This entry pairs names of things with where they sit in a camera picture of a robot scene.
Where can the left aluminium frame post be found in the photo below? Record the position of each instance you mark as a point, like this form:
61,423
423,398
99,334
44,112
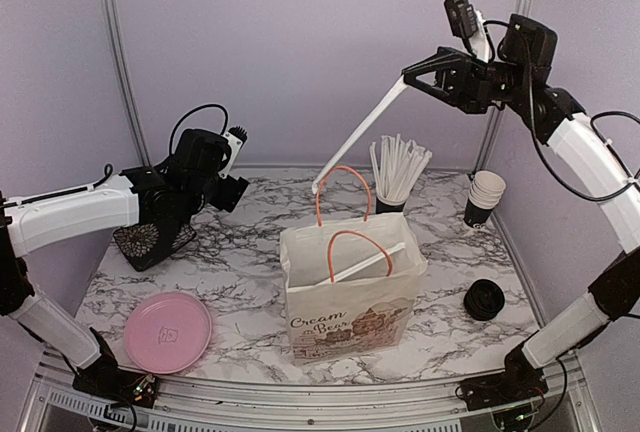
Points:
124,81

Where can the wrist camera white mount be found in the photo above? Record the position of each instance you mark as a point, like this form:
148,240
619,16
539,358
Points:
235,138
467,24

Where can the stack of paper coffee cups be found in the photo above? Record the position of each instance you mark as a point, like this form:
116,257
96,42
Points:
486,191

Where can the front aluminium frame rail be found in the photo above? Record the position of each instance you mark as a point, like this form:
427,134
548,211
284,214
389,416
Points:
190,404

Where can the stack of black cup lids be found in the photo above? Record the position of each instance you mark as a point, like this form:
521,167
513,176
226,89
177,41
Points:
484,300

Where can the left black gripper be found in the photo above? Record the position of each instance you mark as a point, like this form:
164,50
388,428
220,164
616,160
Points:
231,195

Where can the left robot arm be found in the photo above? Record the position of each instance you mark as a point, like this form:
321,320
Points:
149,209

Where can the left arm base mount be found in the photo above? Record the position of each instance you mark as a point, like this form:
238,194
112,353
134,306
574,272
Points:
117,384

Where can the pink round plate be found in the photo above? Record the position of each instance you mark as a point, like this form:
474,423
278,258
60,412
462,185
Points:
167,333

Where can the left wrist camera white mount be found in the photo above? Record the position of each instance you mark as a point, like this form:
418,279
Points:
235,138

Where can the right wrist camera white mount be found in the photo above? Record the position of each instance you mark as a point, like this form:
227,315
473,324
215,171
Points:
467,24

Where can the black floral patterned tray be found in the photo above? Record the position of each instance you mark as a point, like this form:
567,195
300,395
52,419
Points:
146,245

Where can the bundle of white paper straws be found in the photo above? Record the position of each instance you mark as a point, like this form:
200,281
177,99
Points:
397,165

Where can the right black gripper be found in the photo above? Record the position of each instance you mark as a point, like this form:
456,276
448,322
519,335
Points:
470,83

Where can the white paper takeout bag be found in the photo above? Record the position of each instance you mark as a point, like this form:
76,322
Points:
365,312

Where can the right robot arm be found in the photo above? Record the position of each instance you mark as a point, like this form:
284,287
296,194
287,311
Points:
518,79

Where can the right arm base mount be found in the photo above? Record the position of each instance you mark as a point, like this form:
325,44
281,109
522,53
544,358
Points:
500,392

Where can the white paper straw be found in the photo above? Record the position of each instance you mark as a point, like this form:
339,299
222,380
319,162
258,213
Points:
364,264
391,95

